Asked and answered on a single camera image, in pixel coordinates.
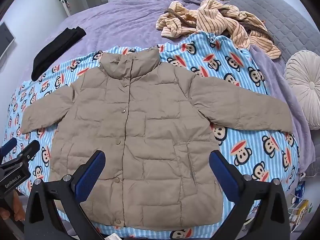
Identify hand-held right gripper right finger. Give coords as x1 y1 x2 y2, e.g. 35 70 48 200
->
209 150 292 240

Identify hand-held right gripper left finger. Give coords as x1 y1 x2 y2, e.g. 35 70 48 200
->
24 150 105 240

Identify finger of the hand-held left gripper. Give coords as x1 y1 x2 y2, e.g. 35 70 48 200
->
14 140 40 163
0 138 17 156

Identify khaki puffer jacket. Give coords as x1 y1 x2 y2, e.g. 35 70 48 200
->
20 46 294 232

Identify beige striped fleece clothes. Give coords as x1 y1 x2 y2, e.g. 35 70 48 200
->
155 0 282 60

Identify person's left hand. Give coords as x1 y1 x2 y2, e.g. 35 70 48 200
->
0 190 25 221

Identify colourful printed box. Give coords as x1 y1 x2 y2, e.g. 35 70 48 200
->
287 175 315 228

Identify blue striped monkey print blanket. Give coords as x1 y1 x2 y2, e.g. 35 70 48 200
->
5 31 300 240

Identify black folded cloth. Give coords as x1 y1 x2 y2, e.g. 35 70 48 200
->
31 26 87 82

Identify round pleated cushion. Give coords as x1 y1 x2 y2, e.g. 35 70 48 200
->
284 50 320 130

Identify purple bedspread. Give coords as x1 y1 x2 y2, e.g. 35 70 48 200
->
0 0 317 175

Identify grey quilted headboard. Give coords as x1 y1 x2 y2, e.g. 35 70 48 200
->
229 0 320 63

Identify wall-mounted television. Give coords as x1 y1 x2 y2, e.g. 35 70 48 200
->
0 22 16 61

